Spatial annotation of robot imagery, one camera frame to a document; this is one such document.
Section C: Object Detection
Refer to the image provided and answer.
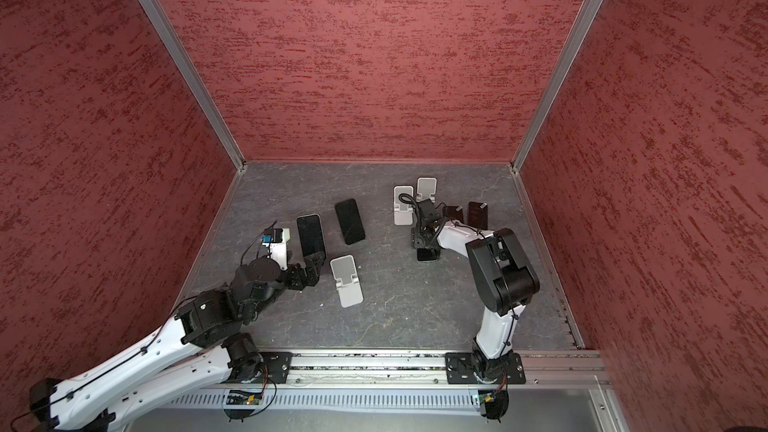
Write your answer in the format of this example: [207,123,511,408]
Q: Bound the black phone back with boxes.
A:
[334,198,366,245]

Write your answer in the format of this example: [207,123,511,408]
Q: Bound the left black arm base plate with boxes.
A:
[235,351,294,386]

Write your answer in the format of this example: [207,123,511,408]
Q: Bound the black phone with middle sticker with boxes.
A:
[443,205,465,223]

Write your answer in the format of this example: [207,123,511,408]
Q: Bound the white phone stand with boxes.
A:
[330,255,364,308]
[416,177,438,204]
[393,186,414,226]

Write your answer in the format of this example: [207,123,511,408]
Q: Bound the right aluminium corner post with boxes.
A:
[511,0,629,172]

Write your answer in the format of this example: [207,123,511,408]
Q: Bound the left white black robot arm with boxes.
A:
[28,252,326,431]

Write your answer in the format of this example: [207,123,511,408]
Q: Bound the aluminium corner post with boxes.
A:
[110,0,247,172]
[511,0,629,172]

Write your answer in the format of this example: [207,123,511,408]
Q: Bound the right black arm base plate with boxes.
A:
[445,351,527,386]

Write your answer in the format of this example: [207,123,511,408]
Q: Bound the aluminium front rail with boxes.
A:
[262,349,613,390]

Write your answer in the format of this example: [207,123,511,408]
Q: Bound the white slotted cable duct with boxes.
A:
[162,388,484,415]

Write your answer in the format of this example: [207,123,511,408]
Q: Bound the left aluminium corner post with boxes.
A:
[110,0,247,172]

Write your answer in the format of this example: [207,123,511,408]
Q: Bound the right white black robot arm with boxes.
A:
[394,187,540,374]

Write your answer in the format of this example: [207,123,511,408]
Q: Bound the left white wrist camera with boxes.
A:
[260,226,291,270]

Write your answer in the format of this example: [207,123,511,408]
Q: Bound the black phone with right sticker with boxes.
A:
[467,201,489,230]

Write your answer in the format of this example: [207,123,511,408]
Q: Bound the black phone with sticker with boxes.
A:
[467,201,489,230]
[443,205,465,223]

